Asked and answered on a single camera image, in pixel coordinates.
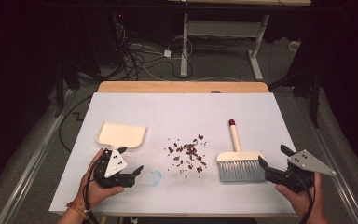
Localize metal floor rail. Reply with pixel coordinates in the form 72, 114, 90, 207
304, 102, 358, 224
0, 89, 76, 224

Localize wooden table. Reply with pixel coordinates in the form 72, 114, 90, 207
97, 80, 270, 94

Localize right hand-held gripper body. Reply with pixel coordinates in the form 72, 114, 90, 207
283, 149, 337, 194

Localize cream plastic dustpan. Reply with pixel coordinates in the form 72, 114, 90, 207
95, 121, 147, 153

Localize right hand-held gripper black cable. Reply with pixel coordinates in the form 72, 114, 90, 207
292, 173, 317, 224

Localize person's right hand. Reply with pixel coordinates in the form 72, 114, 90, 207
274, 172, 324, 219

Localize dark red beans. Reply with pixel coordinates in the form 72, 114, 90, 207
166, 133, 208, 180

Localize red and gold bracelet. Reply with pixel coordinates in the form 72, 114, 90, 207
65, 201, 90, 220

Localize black floor cable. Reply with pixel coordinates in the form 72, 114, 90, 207
58, 94, 94, 153

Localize left hand-held gripper black cable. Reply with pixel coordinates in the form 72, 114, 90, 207
82, 166, 101, 224

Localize dark equipment box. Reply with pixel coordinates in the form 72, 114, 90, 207
106, 11, 129, 68

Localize person's left hand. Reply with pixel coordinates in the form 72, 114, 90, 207
74, 148, 125, 210

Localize tangle of floor cables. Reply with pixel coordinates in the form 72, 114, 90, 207
115, 22, 197, 82

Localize white board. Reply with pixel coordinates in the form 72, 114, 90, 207
48, 91, 298, 217

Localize white-framed desk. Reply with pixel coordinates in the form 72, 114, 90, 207
167, 0, 312, 81

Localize cream brush with red cap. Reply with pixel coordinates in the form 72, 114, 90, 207
216, 119, 267, 183

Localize black stand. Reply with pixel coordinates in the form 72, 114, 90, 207
268, 66, 321, 129
54, 59, 104, 118

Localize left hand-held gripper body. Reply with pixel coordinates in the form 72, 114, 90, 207
92, 147, 137, 189

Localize hand-held gripper black cable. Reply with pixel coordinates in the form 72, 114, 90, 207
292, 173, 317, 224
82, 166, 101, 224

